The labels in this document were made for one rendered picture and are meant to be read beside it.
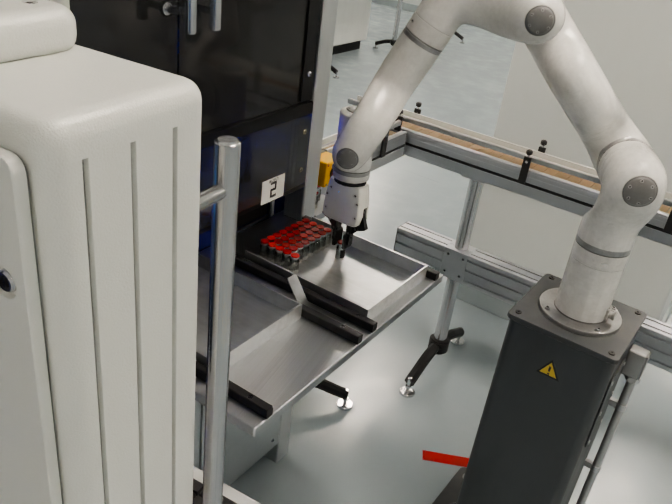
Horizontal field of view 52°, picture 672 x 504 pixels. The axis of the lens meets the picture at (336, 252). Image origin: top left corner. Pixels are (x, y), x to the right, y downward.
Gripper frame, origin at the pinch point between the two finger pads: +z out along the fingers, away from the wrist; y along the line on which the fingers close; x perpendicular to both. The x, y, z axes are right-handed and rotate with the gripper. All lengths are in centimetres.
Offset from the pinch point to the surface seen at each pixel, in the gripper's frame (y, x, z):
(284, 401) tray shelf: 22, -49, 6
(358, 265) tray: 5.3, 0.5, 5.6
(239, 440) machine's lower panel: -18, -12, 69
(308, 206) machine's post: -17.8, 10.3, 1.7
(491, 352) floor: 11, 116, 94
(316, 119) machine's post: -17.8, 9.7, -22.3
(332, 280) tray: 4.8, -9.7, 5.6
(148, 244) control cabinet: 38, -92, -49
